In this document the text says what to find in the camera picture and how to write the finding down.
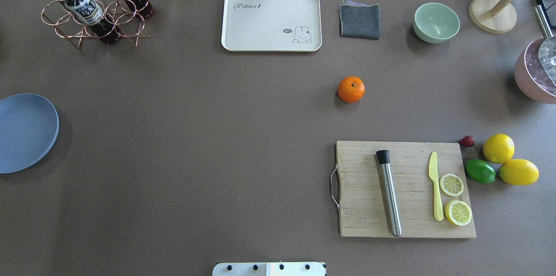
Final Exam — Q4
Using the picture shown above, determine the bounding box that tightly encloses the wooden cutting board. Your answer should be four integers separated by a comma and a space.
335, 140, 476, 239

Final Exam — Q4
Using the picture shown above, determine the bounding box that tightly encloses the green bowl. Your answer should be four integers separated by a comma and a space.
413, 3, 460, 44

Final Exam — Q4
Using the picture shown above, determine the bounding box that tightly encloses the grey folded cloth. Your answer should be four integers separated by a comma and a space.
339, 0, 381, 40

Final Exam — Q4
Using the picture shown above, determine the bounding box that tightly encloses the red strawberry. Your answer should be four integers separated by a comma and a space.
458, 135, 475, 147

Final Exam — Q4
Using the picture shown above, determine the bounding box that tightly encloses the metal ice scoop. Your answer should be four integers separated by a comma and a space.
534, 5, 556, 86

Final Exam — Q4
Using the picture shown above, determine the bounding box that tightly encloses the cream rabbit tray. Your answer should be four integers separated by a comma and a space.
221, 0, 322, 52

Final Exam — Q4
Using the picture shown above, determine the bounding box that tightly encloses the green lime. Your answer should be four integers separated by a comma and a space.
464, 159, 496, 184

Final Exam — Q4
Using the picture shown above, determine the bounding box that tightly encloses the copper wire bottle rack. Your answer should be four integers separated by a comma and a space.
40, 0, 155, 48

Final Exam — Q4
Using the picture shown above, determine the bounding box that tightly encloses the yellow plastic knife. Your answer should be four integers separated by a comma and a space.
428, 151, 443, 221

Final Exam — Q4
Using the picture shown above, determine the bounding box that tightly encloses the lemon half slice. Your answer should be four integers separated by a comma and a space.
444, 200, 473, 226
439, 173, 465, 197

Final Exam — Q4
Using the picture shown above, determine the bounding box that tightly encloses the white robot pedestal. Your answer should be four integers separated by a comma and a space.
212, 262, 327, 276

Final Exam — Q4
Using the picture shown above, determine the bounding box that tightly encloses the pink bowl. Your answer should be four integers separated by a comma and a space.
514, 38, 556, 104

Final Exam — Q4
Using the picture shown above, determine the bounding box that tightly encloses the wooden cup stand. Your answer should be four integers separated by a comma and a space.
468, 0, 517, 34

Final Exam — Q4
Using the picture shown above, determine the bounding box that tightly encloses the yellow lemon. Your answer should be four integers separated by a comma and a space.
483, 134, 515, 164
499, 159, 539, 186

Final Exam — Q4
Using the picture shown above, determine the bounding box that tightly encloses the orange fruit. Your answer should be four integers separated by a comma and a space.
337, 76, 365, 103

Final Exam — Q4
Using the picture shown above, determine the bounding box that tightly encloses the blue round plate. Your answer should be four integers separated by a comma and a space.
0, 93, 60, 174

